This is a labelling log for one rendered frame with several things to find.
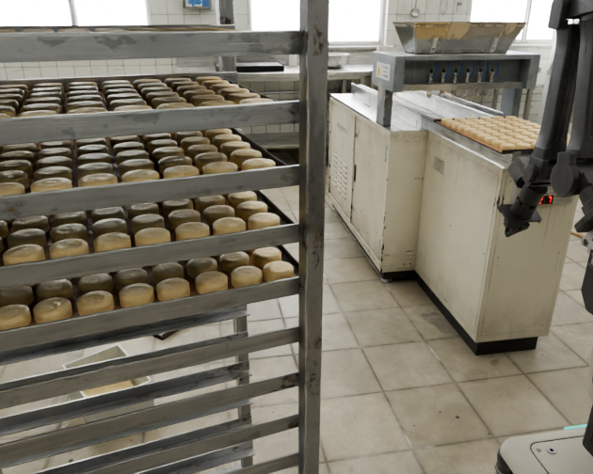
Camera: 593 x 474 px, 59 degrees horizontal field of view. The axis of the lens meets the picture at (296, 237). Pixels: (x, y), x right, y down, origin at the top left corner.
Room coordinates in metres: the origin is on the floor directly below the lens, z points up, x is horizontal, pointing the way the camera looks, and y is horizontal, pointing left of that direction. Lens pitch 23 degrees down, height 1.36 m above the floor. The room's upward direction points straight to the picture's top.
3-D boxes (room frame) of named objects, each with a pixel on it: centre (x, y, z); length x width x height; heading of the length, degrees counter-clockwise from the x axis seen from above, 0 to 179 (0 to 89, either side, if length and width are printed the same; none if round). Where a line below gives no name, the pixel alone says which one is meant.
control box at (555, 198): (1.87, -0.92, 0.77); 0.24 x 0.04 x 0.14; 100
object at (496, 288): (2.22, -0.86, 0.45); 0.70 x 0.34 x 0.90; 10
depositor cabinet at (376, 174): (3.19, -0.69, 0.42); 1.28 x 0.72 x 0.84; 10
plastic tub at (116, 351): (1.56, 0.69, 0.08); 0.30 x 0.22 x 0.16; 40
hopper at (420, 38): (2.72, -0.77, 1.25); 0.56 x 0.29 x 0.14; 100
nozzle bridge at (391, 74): (2.72, -0.77, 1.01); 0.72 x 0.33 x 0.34; 100
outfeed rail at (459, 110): (2.86, -0.90, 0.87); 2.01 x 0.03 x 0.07; 10
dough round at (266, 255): (0.84, 0.05, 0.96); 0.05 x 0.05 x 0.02
